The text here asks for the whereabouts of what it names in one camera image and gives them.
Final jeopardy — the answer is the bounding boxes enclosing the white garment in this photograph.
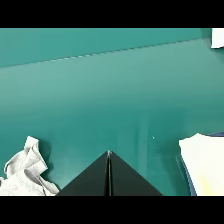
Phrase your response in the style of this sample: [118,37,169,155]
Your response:
[178,132,224,197]

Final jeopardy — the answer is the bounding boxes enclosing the blue garment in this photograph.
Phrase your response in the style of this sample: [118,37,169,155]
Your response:
[180,131,224,197]

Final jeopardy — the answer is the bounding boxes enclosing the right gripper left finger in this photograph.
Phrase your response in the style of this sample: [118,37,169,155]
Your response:
[55,150,110,197]

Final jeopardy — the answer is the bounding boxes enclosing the grey T-shirt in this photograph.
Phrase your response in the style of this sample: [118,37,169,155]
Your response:
[0,135,60,197]

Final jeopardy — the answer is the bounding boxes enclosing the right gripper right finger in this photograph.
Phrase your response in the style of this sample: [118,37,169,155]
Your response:
[108,150,164,197]

